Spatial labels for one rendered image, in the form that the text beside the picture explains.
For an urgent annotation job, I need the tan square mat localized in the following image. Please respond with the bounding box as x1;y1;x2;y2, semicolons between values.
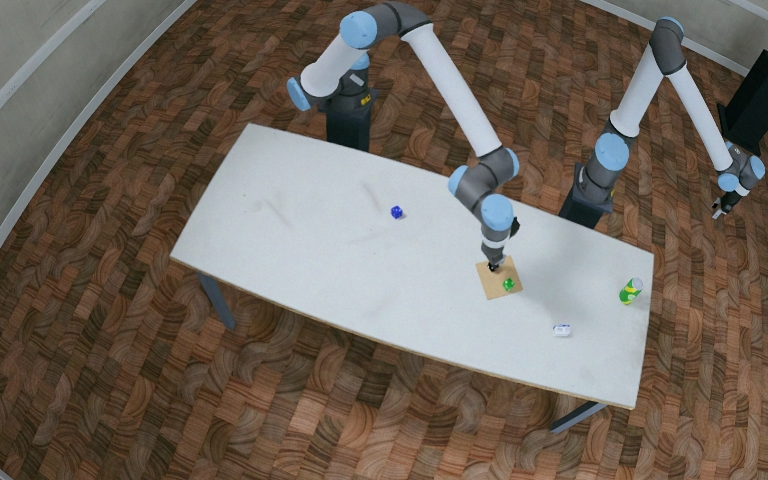
475;255;524;301

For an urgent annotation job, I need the black cabinet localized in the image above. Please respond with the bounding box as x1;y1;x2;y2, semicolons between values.
716;49;768;158

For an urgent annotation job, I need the white table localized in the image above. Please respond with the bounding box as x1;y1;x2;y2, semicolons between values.
169;122;655;434

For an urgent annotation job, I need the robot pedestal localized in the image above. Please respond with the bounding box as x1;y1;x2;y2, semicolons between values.
320;88;380;152
557;163;614;230

